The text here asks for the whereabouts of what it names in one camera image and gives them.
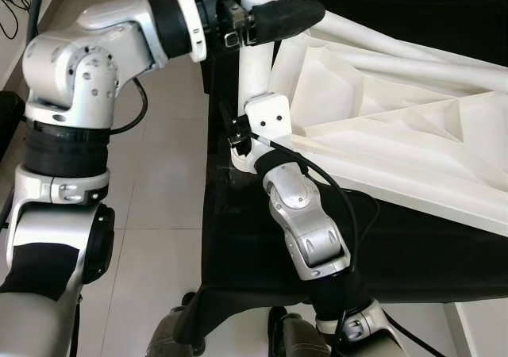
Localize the black cable with plug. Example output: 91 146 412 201
0 0 31 40

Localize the white plastic table top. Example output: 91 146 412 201
230 0 508 237

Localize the grey robot leg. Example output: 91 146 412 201
268 305 333 357
147 305 203 357

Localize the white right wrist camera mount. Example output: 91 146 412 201
243 93 291 150

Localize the black tablecloth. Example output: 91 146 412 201
175 0 508 346

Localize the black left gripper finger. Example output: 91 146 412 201
252 0 326 42

